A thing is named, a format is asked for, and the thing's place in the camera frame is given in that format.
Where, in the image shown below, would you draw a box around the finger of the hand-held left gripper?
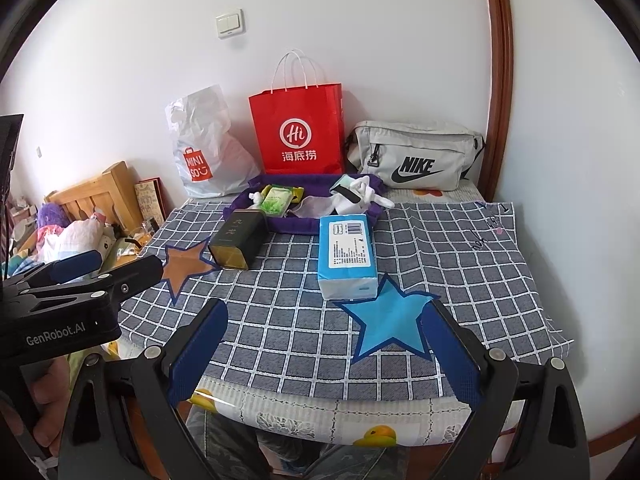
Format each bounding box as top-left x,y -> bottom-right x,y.
7,249 -> 104,293
20,254 -> 164,313

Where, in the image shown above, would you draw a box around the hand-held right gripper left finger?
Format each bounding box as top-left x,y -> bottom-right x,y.
60,297 -> 231,480

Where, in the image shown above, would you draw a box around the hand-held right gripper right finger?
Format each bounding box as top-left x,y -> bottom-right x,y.
420,300 -> 593,480

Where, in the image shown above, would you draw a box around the blue tissue pack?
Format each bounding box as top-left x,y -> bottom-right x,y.
317,213 -> 379,302

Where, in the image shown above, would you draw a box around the green wipes packet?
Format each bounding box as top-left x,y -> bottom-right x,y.
258,186 -> 295,217

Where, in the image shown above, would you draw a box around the purple fabric storage tray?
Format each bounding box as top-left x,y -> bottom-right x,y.
222,172 -> 388,235

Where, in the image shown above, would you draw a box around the white cotton gloves pair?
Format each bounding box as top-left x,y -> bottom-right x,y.
335,175 -> 396,216

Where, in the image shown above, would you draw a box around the black strip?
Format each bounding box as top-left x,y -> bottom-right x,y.
332,185 -> 368,206

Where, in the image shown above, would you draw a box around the person's left hand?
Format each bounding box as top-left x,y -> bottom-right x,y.
27,356 -> 76,450

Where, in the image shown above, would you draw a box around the purple plush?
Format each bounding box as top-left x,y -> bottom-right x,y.
37,203 -> 66,228

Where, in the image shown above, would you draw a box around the wooden headboard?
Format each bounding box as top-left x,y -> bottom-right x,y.
47,161 -> 146,241

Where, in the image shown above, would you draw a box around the framed picture book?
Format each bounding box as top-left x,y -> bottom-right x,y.
134,177 -> 167,226

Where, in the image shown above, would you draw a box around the person's camouflage pants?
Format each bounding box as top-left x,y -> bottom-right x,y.
185,402 -> 391,480

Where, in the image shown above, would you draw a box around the grey plaid blanket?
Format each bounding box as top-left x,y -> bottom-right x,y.
117,195 -> 576,403

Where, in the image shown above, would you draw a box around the dark tea tin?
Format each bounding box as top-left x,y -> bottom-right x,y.
208,208 -> 269,271

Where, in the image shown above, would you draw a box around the white plastic shopping bag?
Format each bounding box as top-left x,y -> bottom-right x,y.
165,85 -> 262,198

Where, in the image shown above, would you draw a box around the grey waist bag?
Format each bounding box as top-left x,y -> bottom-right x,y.
345,120 -> 487,192

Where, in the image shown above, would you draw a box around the red paper bag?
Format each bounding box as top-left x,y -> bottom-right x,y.
248,50 -> 347,176

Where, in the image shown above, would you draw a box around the white light switch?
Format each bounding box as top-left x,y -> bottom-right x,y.
216,10 -> 246,38

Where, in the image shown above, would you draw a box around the brown wooden door frame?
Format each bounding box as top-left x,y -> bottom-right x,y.
480,0 -> 516,201

